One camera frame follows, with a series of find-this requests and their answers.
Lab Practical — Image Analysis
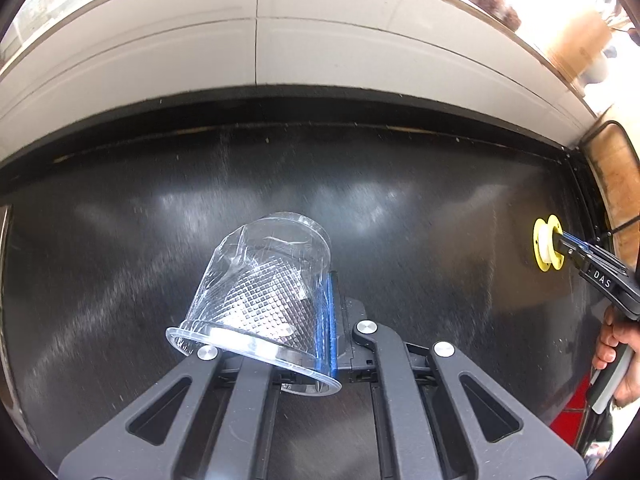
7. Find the clear plastic cup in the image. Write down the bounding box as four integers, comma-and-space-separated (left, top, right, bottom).
165, 211, 342, 396

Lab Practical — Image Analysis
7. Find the yellow tape spool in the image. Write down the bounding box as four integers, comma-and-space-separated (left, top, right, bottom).
533, 214, 564, 272

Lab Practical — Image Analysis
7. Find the wooden cutting board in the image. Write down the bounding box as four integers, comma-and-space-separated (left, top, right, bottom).
580, 119, 640, 269

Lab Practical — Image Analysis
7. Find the person's right hand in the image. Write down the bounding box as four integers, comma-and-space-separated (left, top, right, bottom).
591, 306, 640, 408

